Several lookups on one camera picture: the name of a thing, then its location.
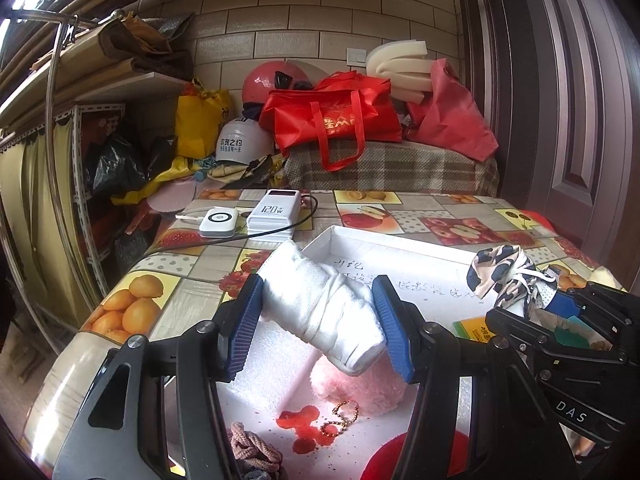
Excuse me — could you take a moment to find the bent metal pipe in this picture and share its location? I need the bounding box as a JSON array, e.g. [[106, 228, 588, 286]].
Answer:
[[0, 10, 126, 361]]

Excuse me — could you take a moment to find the pink fluffy pompom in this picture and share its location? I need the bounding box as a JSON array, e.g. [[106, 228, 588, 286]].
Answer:
[[311, 355, 408, 417]]

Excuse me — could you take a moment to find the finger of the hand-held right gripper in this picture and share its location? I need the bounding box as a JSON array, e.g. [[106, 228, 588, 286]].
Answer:
[[550, 281, 640, 352], [486, 306, 629, 365]]

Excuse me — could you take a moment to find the pink helmet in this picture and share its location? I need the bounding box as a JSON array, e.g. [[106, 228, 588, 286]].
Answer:
[[241, 59, 313, 107]]

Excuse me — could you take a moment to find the white helmet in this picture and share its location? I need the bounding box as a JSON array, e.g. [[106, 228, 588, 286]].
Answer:
[[215, 116, 276, 167]]

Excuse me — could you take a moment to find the plaid bench cover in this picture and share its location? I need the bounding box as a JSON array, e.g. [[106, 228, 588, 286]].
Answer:
[[282, 137, 501, 197]]

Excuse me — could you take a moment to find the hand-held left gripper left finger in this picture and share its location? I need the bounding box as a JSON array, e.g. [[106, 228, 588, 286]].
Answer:
[[52, 274, 265, 480]]

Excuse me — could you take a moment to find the red round fabric item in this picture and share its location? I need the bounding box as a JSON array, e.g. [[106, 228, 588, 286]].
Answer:
[[360, 430, 473, 480]]

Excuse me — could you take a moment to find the white towel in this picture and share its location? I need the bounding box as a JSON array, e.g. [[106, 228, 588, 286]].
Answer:
[[257, 240, 387, 376]]

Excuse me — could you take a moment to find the white foam pad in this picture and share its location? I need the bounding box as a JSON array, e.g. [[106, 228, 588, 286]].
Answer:
[[366, 42, 437, 103]]

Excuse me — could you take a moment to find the fruit print tablecloth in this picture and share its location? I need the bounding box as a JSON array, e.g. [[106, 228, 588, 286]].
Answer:
[[30, 187, 632, 466]]

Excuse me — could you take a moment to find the green yellow card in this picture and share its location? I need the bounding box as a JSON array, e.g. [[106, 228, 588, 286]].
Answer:
[[452, 316, 501, 345]]

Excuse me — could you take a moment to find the yellow curtain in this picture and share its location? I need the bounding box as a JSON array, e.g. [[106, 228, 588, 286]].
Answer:
[[0, 110, 98, 331]]

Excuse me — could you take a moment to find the pink round pad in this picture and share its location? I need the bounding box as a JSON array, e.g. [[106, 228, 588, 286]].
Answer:
[[146, 180, 197, 213]]

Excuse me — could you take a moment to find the black plastic bag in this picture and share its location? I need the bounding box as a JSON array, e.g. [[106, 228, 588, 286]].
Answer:
[[85, 132, 177, 198]]

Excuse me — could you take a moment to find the gold bead chain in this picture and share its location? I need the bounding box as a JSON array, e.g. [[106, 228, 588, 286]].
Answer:
[[320, 399, 361, 438]]

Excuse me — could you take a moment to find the pink braided hair tie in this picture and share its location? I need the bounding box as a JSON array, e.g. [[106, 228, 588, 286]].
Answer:
[[227, 421, 287, 478]]

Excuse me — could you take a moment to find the black cable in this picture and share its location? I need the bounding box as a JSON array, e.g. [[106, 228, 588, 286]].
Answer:
[[172, 192, 321, 248]]

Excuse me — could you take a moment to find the stack of wooden boards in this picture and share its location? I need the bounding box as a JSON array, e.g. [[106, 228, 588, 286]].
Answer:
[[0, 0, 196, 131]]

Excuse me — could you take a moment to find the grey metal door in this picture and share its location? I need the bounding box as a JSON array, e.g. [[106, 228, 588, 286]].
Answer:
[[452, 0, 640, 291]]

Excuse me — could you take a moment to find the white shallow box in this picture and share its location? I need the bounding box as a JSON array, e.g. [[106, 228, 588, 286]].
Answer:
[[165, 225, 483, 480]]

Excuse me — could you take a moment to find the yellow shopping bag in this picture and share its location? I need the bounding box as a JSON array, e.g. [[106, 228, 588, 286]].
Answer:
[[175, 79, 232, 160]]

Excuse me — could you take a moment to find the red tote bag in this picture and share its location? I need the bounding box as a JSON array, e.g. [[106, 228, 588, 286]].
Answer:
[[258, 71, 405, 172]]

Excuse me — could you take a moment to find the red cloth bag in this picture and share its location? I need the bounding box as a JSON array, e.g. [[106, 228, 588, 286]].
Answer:
[[405, 58, 500, 162]]

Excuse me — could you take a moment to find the large white power bank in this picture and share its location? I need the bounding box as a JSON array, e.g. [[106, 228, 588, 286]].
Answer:
[[246, 188, 302, 237]]

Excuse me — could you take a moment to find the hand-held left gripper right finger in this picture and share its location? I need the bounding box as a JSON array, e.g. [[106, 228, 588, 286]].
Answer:
[[371, 275, 551, 480]]

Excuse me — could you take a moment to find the small white power bank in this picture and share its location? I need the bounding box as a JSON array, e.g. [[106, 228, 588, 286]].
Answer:
[[199, 207, 240, 239]]

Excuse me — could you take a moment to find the red flat charm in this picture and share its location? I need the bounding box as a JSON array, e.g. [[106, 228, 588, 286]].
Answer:
[[276, 404, 335, 455]]

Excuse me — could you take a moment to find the patterned cloth pouch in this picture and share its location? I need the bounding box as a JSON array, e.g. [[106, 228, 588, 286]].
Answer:
[[466, 244, 561, 326]]

